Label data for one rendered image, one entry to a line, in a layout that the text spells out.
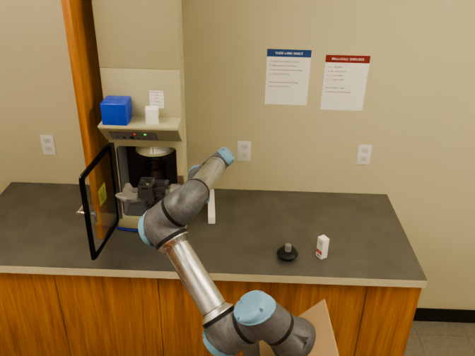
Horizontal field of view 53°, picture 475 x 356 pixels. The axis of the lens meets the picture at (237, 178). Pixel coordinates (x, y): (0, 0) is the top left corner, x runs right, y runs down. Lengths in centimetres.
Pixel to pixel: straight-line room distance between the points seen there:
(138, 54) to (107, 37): 13
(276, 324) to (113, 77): 115
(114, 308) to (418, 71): 180
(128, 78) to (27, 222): 92
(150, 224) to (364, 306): 109
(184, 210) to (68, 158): 133
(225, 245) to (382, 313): 75
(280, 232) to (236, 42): 92
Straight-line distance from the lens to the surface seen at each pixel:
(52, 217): 252
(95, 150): 213
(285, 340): 152
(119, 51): 198
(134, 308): 228
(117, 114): 195
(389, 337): 241
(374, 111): 252
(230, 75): 239
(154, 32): 193
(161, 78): 198
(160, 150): 213
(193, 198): 153
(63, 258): 223
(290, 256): 210
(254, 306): 147
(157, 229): 156
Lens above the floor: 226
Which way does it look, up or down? 29 degrees down
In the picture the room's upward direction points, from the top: 1 degrees clockwise
